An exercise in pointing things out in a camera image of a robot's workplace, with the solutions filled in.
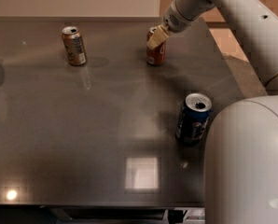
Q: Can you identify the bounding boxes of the blue pepsi can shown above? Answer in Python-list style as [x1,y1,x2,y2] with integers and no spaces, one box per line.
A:
[175,93,212,146]

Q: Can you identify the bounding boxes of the red coke can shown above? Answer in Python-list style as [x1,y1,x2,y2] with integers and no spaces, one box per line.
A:
[146,26,167,67]

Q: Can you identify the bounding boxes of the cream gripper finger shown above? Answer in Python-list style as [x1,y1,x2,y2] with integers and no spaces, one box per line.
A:
[146,25,170,49]

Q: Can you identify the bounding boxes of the microwave under table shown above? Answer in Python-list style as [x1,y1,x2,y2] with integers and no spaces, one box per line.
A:
[49,207,205,224]

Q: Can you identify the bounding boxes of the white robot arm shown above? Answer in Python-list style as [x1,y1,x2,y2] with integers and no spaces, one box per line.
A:
[147,0,278,224]

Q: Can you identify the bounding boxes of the orange soda can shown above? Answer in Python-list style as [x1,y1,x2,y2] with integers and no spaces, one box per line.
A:
[62,26,87,66]

